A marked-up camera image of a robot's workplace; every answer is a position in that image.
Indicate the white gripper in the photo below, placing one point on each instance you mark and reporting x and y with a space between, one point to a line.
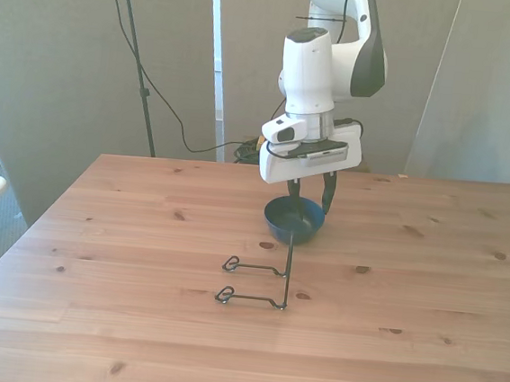
280 166

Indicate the dark blue bowl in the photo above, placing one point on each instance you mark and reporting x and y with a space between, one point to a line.
287 232

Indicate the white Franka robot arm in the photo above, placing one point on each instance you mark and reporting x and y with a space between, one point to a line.
307 69

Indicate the black zip tie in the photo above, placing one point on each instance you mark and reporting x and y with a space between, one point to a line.
316 19

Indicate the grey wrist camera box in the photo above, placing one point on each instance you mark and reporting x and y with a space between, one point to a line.
326 152

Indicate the white vertical trim post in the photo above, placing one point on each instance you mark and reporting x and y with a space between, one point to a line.
218 61

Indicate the black tripod camera stand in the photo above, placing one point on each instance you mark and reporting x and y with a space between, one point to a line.
137 53

